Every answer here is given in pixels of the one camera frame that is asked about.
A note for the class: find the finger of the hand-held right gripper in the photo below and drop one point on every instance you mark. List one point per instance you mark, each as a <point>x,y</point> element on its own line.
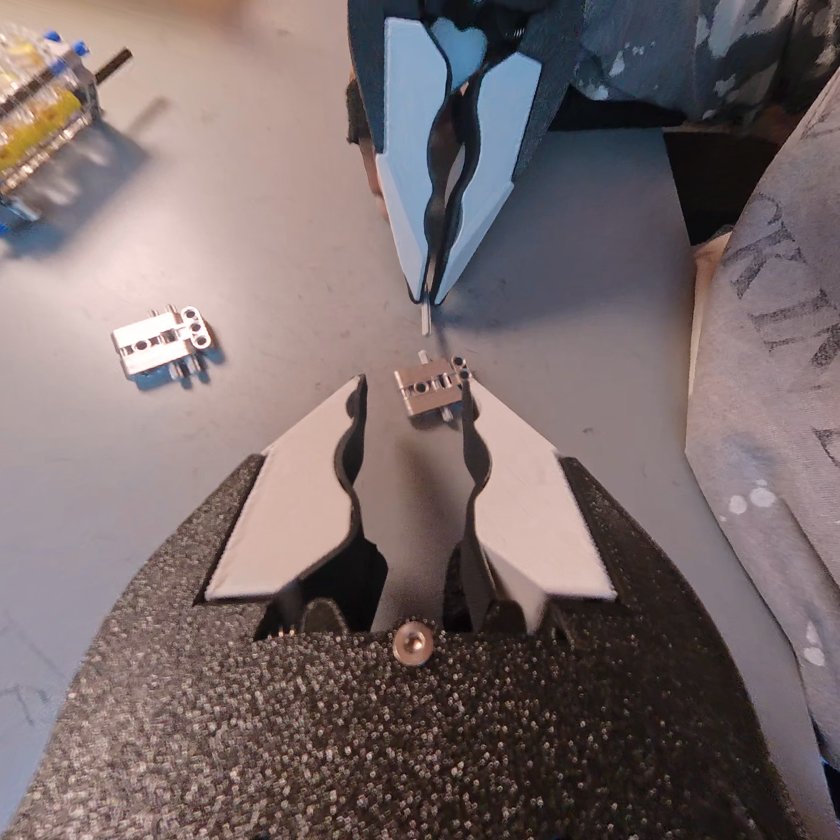
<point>499,131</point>
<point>407,131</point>

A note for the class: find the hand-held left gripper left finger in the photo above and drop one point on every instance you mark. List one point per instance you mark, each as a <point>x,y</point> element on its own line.
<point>289,518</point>

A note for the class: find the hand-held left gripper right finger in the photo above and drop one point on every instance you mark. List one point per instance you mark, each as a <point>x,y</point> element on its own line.
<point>538,525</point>

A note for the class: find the chrome two-hole beam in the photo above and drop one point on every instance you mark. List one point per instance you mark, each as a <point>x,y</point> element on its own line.
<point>420,389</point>

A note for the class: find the person's right hand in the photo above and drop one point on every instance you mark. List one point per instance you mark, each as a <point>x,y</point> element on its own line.
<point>375,187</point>

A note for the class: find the chrome beam assembly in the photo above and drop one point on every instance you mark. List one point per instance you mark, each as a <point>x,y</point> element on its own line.
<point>157,344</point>

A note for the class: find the clear engine block model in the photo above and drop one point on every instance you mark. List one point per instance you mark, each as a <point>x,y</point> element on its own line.
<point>46,111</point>

